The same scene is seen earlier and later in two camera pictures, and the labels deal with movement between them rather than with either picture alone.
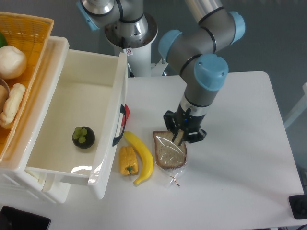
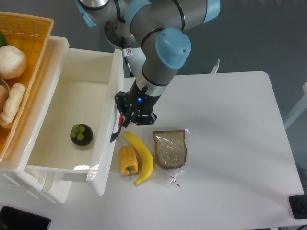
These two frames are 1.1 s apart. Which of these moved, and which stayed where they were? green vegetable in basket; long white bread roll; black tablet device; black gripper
Moved: black gripper
Stayed: long white bread roll; green vegetable in basket; black tablet device
